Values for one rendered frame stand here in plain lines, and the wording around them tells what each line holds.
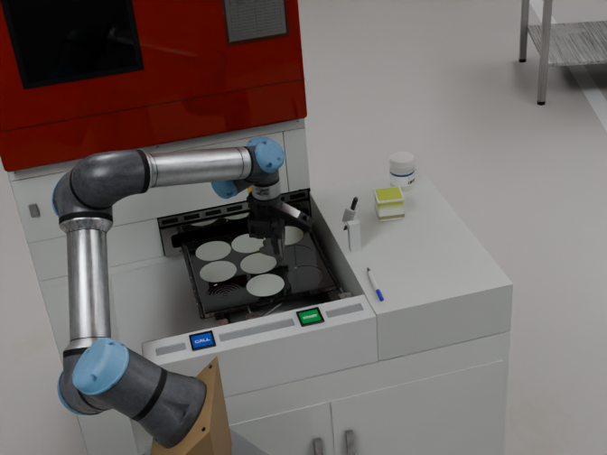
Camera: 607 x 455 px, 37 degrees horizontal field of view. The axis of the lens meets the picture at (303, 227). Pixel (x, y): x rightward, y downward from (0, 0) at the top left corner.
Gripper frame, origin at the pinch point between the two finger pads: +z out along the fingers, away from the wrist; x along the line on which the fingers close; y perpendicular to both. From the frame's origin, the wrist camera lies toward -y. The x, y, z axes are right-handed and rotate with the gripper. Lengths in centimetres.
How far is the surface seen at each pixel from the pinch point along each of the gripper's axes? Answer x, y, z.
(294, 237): -13.5, 0.0, 2.0
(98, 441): 7, 67, 72
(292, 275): 4.6, -3.9, 2.0
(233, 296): 15.6, 9.2, 2.0
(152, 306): 12.5, 34.5, 9.9
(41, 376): -40, 116, 92
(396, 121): -275, 10, 92
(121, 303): 12.5, 43.6, 9.9
